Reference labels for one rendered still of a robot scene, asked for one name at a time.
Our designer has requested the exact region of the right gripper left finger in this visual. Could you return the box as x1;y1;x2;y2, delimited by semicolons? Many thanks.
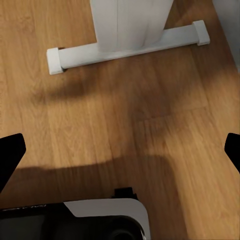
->
0;133;26;193

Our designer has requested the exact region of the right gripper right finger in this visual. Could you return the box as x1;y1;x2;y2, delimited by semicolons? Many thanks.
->
224;133;240;172

